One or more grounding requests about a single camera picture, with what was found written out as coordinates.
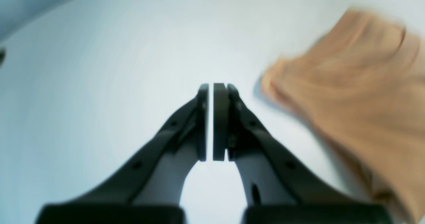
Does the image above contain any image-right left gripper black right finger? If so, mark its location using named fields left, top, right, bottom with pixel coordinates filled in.
left=213, top=83, right=393, bottom=224

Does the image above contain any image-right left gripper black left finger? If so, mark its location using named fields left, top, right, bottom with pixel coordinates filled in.
left=37, top=84, right=209, bottom=224

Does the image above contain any peach orange T-shirt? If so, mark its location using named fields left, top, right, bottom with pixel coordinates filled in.
left=259, top=8, right=425, bottom=224

